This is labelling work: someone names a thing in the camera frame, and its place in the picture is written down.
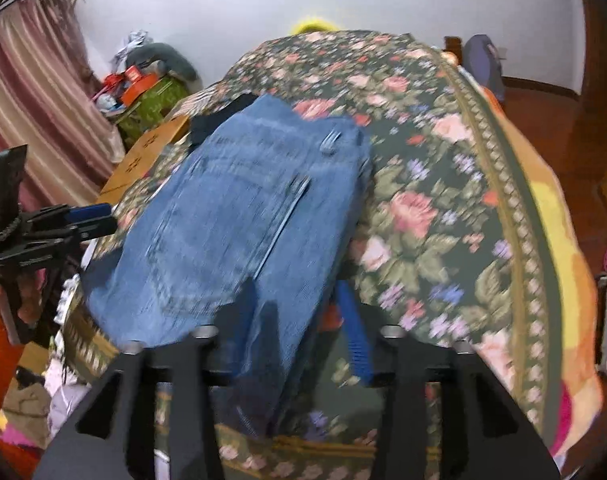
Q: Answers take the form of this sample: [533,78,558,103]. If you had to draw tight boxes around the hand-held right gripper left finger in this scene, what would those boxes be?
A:
[34,280,258,480]

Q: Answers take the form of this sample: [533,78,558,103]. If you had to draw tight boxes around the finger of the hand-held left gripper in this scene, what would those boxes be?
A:
[28,203,113,226]
[26,217,118,261]

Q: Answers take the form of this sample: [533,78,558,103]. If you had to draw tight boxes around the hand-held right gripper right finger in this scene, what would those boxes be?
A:
[336,280,559,480]

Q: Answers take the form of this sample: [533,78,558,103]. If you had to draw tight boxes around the blue denim pants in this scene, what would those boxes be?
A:
[81,94,374,436]

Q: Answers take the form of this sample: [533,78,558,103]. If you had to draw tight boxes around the wooden laptop table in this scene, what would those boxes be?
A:
[100,114,193,197]

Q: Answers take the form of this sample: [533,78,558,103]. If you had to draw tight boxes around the striped pink curtain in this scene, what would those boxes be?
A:
[0,0,127,211]

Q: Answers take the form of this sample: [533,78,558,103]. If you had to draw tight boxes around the green fabric storage box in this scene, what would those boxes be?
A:
[116,77,190,146]

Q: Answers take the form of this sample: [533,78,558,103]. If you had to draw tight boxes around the orange box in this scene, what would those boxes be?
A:
[121,71,160,106]

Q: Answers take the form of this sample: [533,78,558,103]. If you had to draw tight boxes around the black cloth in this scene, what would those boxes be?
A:
[190,94,260,147]

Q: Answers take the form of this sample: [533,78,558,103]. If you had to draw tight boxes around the striped orange white cloth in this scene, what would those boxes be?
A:
[176,85,249,117]

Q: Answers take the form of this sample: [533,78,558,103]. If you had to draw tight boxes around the white crumpled cloth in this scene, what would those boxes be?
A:
[115,30,150,63]

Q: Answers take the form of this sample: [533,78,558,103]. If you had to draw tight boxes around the grey long pillow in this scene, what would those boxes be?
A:
[128,41,200,82]

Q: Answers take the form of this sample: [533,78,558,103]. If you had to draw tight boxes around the floral blanket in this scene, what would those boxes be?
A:
[64,30,564,480]

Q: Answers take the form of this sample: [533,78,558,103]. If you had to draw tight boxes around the orange yellow blanket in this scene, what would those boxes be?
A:
[448,65,607,461]

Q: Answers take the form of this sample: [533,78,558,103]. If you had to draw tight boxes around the yellow foam tube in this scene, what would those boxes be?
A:
[291,16,343,36]

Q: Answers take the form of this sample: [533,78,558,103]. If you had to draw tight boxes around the purple backpack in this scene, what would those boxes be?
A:
[462,34,507,102]

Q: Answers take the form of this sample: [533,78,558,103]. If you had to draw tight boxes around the wooden bed post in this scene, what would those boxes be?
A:
[443,35,464,67]

